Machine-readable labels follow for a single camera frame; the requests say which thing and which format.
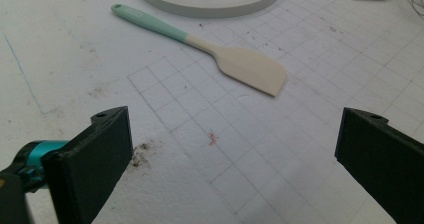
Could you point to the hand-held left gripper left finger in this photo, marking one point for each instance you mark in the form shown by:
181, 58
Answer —
90, 170

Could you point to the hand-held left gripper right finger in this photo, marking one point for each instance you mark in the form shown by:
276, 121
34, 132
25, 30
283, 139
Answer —
380, 164

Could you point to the white foam mat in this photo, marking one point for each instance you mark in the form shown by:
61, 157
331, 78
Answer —
83, 50

